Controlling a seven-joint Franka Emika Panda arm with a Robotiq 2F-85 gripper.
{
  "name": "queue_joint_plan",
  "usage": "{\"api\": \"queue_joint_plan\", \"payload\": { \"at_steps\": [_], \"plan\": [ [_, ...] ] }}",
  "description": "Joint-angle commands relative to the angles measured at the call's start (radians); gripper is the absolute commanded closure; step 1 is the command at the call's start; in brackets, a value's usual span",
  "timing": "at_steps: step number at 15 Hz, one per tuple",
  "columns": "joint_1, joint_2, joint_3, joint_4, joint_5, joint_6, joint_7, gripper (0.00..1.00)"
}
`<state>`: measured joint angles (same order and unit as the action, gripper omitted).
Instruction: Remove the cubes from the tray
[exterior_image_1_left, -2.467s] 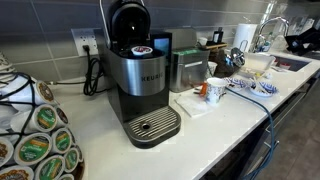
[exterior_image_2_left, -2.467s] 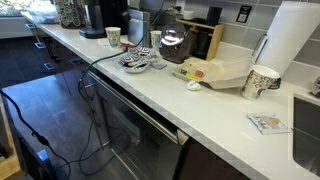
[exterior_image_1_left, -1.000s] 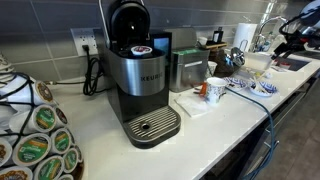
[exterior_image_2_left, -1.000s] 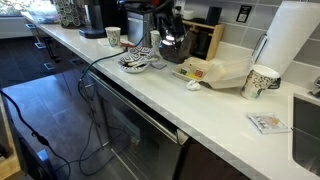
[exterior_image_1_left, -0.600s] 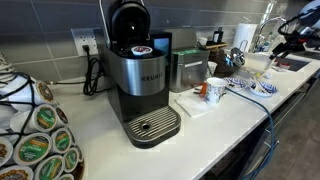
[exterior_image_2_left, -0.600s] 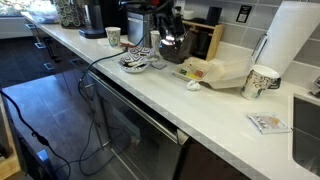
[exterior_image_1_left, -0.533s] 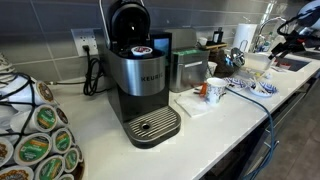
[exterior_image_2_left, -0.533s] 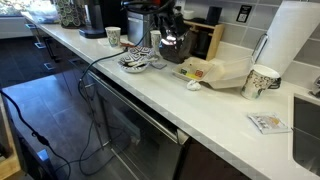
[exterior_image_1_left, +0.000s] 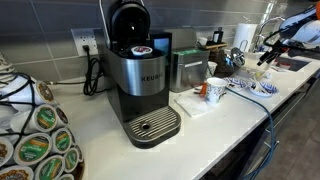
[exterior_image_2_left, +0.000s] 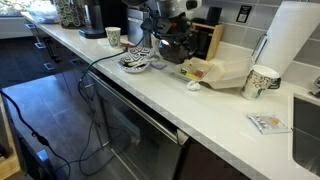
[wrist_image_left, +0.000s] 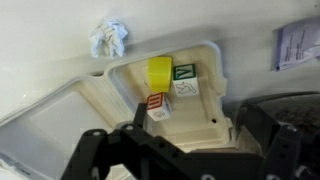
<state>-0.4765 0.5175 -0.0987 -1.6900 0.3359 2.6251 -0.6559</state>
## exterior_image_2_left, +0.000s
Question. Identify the black white wall sign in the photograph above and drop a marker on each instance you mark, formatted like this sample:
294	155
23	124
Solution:
244	14

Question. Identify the wooden spoon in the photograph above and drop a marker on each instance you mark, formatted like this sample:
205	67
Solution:
141	62

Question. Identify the white patterned mug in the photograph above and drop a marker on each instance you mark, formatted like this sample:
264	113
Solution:
113	37

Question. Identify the steel sink basin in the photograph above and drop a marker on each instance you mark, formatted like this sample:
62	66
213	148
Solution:
306	133

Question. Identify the crumpled white tissue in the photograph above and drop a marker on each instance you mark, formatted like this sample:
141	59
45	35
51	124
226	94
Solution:
193	86

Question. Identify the brown patterned paper cup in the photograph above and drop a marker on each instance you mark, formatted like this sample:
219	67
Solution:
256	83

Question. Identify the striped bowl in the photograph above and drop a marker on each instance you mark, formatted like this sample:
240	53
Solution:
133	66

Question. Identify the orange packet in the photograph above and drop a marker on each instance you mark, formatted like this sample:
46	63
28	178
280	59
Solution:
126	44

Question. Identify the black cylinder device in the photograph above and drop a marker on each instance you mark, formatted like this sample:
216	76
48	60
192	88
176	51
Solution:
214	15

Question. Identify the yellow block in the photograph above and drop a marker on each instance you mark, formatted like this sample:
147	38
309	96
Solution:
191	75

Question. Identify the clear plastic bag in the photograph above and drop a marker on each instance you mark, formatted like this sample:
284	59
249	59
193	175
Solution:
41	11

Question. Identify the clear plastic packet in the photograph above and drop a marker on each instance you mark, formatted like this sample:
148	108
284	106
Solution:
268	122

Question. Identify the black silver Keurig coffee machine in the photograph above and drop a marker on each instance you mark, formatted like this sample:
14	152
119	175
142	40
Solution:
100	16

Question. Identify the beige clamshell tray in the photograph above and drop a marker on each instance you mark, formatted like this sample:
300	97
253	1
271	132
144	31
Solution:
230	75

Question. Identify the wooden box holder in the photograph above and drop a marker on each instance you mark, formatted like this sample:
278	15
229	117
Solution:
216	40

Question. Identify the small grey packet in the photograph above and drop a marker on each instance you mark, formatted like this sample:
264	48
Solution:
159	65

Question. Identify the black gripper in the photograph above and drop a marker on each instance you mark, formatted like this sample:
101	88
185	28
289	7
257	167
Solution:
170	26

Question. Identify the wooden table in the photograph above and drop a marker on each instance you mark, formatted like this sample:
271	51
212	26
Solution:
8	166

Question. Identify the blue patterned paper plate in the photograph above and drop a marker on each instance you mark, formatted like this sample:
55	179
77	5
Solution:
141	52

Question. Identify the stainless steel box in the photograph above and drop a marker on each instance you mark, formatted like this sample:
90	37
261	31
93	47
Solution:
136	26

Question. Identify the white paper towel roll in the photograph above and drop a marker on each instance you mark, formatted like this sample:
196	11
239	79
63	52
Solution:
290	33

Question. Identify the wooden cube red print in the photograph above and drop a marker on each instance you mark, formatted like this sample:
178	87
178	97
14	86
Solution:
199	73

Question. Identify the chrome faucet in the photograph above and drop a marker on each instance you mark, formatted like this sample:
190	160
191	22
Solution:
316	88

